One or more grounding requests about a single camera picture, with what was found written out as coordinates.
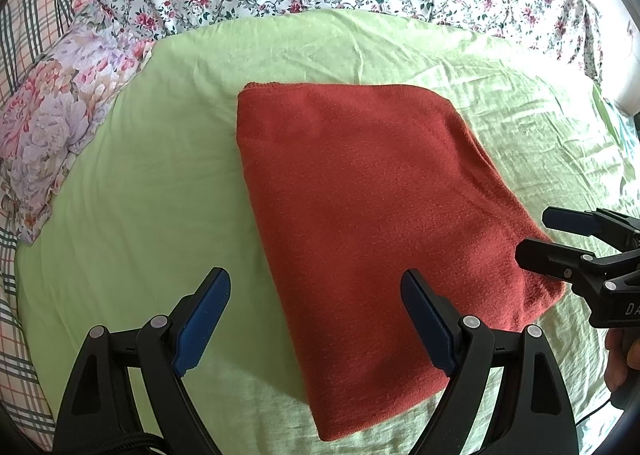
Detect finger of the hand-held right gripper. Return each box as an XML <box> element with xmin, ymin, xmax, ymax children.
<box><xmin>515</xmin><ymin>237</ymin><xmax>640</xmax><ymax>303</ymax></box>
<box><xmin>542</xmin><ymin>206</ymin><xmax>640</xmax><ymax>252</ymax></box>

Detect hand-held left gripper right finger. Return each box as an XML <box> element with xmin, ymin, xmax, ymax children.
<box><xmin>400</xmin><ymin>269</ymin><xmax>581</xmax><ymax>455</ymax></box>

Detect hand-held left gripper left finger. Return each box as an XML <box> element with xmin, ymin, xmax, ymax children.
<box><xmin>52</xmin><ymin>267</ymin><xmax>232</xmax><ymax>455</ymax></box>

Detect red towel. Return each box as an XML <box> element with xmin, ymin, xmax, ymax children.
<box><xmin>236</xmin><ymin>81</ymin><xmax>568</xmax><ymax>443</ymax></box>

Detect person's right hand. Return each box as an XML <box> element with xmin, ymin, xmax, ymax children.
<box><xmin>604</xmin><ymin>327</ymin><xmax>640</xmax><ymax>393</ymax></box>

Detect teal patterned cloth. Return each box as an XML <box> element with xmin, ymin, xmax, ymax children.
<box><xmin>595</xmin><ymin>85</ymin><xmax>638</xmax><ymax>160</ymax></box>

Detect light green bed sheet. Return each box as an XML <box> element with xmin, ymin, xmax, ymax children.
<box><xmin>15</xmin><ymin>9</ymin><xmax>633</xmax><ymax>455</ymax></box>

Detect plaid checked cloth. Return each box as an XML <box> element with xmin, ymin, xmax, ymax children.
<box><xmin>0</xmin><ymin>0</ymin><xmax>101</xmax><ymax>451</ymax></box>

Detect purple peony print pillow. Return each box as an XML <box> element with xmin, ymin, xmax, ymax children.
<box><xmin>0</xmin><ymin>17</ymin><xmax>156</xmax><ymax>246</ymax></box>

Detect thin black cable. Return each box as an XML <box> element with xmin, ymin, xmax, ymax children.
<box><xmin>575</xmin><ymin>397</ymin><xmax>613</xmax><ymax>425</ymax></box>

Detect black braided strap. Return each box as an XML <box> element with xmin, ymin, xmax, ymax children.
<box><xmin>95</xmin><ymin>430</ymin><xmax>168</xmax><ymax>455</ymax></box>

